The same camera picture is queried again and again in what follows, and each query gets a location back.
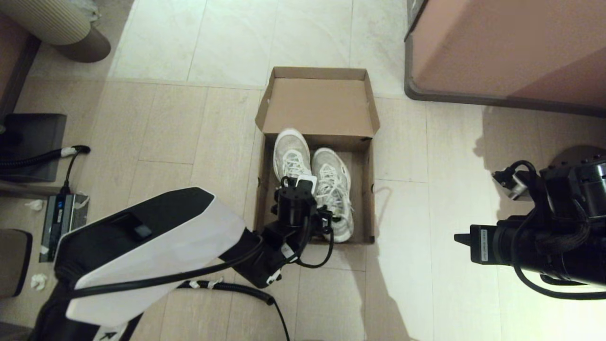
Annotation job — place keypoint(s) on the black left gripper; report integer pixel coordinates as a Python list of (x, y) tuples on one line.
[(294, 206)]

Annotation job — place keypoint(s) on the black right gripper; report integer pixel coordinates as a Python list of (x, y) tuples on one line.
[(577, 189)]

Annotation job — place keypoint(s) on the brown cardboard shoe box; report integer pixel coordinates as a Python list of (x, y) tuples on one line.
[(322, 104)]

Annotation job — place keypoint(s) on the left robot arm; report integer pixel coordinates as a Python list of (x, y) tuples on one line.
[(142, 251)]

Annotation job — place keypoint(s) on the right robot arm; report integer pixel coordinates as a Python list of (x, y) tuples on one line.
[(582, 265)]

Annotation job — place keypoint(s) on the pink brown cabinet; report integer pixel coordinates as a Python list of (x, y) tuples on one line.
[(497, 47)]

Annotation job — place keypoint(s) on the grey power device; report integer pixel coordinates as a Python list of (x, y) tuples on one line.
[(61, 227)]

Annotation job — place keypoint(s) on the crumpled white tissue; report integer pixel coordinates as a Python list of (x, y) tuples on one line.
[(39, 282), (35, 205)]

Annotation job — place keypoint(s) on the black square platform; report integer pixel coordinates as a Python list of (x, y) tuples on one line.
[(38, 137)]

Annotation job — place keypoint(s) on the dark rounded pad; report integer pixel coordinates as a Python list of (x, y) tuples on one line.
[(14, 263)]

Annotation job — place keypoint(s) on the ribbed beige bin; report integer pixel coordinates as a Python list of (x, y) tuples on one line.
[(47, 21)]

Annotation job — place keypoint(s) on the dark wooden furniture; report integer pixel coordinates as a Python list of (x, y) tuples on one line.
[(14, 61)]

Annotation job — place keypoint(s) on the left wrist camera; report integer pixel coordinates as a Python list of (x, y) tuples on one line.
[(307, 183)]

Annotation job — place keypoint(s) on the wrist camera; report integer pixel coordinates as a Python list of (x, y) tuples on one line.
[(511, 185), (307, 183)]

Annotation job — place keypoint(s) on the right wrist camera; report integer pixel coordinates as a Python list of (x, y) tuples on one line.
[(511, 185)]

